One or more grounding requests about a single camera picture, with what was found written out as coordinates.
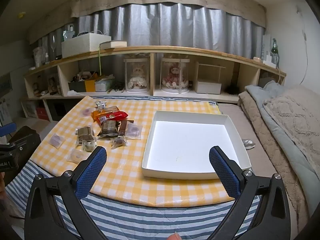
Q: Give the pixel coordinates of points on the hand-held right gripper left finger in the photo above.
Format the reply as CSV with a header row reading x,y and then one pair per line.
x,y
91,172

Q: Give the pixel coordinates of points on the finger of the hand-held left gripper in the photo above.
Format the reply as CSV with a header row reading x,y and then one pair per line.
x,y
25,142
7,128

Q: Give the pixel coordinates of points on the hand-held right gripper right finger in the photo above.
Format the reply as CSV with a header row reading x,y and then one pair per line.
x,y
225,172

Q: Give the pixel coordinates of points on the brown cake clear packet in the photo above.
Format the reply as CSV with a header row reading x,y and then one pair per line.
x,y
84,132

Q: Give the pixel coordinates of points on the white shallow tray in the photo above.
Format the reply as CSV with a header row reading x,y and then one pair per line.
x,y
190,145

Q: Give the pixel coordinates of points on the brown boxed snack clear wrap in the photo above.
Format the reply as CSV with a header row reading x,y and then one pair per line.
x,y
108,127

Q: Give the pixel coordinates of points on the orange snack packet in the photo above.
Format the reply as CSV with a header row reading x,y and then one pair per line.
x,y
100,113

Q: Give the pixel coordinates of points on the red snack packet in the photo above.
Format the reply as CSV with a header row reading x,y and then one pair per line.
x,y
116,116

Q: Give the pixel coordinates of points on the silver white snack packet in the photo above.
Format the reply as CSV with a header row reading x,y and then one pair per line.
x,y
101,104

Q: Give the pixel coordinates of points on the person's right hand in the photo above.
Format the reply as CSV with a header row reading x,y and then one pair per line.
x,y
174,236

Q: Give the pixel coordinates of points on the beige donut clear packet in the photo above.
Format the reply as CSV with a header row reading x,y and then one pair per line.
x,y
75,156

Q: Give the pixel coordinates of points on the small chocolate clear packet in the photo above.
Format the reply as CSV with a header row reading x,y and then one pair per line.
x,y
118,142
88,145

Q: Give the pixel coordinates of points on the red box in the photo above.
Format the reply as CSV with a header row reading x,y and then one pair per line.
x,y
41,112

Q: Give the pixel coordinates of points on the crumpled clear wrapper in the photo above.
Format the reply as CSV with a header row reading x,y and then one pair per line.
x,y
248,143

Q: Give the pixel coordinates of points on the beige fleece blanket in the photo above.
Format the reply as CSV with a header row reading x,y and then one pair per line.
x,y
262,135

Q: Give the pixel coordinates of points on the dark brown snack packet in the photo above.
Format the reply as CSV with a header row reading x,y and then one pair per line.
x,y
124,127

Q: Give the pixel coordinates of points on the grey bed sheet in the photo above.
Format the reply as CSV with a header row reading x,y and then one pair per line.
x,y
237,115

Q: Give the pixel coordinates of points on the blue striped blanket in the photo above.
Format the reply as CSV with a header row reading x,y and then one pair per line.
x,y
150,220

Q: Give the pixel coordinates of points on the small clear bottle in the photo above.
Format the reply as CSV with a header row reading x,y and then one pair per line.
x,y
46,59

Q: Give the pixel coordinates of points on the clear plastic bag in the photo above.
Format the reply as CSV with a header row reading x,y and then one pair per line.
x,y
38,55

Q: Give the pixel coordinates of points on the black and orange box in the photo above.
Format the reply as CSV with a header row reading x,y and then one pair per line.
x,y
82,86

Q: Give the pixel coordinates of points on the black fluffy object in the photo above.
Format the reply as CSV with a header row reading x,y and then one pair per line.
x,y
231,89

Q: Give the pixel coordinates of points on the grey-blue blanket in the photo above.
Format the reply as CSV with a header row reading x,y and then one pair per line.
x,y
260,92

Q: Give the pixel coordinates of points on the tissue pack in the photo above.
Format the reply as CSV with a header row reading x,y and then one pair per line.
x,y
105,85

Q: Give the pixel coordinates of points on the cream knit blanket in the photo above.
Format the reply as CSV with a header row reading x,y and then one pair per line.
x,y
292,115

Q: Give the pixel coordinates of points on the pile of small dark items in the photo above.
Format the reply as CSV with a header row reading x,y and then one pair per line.
x,y
117,86

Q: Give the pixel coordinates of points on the wine glass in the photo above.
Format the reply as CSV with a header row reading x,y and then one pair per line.
x,y
53,45

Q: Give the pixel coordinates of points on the white-dress doll in clear case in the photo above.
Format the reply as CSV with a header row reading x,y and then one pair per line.
x,y
136,76

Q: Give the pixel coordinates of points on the pink-dress doll in clear case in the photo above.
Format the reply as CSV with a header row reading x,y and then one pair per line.
x,y
173,76

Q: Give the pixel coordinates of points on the green ribbon bookmark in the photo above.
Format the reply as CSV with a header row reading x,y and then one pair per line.
x,y
100,62

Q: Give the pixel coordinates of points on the silver foil bag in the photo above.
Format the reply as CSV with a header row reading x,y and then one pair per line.
x,y
68,35

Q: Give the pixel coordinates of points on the small pink dish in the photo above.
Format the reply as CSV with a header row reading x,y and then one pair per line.
x,y
257,59

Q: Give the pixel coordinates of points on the white power adapter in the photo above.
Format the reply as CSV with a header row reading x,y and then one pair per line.
x,y
270,62

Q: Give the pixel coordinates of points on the thick book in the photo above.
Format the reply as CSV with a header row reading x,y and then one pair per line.
x,y
113,44

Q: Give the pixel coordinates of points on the wooden shelf unit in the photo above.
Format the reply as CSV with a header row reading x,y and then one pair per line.
x,y
175,50

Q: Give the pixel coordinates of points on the green glass bottle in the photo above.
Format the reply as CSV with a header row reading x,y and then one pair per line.
x,y
275,50

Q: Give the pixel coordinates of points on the white paper bag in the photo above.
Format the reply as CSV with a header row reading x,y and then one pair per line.
x,y
266,45

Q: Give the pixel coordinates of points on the white wooden frame box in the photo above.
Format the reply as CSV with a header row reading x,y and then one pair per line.
x,y
208,86

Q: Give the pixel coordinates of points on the small yellow wall object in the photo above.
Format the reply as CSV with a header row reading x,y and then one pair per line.
x,y
22,15

